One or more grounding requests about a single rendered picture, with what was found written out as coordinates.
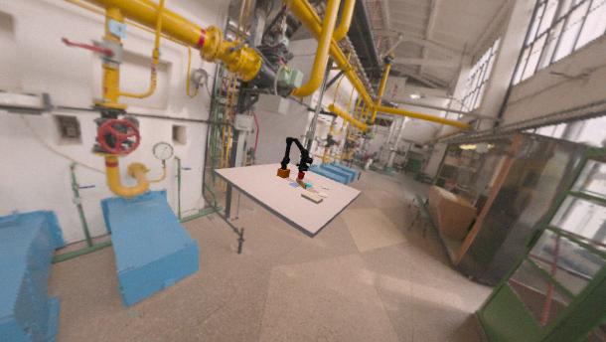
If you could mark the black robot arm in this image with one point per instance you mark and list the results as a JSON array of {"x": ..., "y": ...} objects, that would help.
[{"x": 303, "y": 151}]

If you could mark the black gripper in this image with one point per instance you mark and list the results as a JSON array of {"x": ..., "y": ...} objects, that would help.
[{"x": 301, "y": 167}]

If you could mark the light brown wooden bar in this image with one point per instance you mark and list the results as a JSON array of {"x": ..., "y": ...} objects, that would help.
[{"x": 301, "y": 183}]

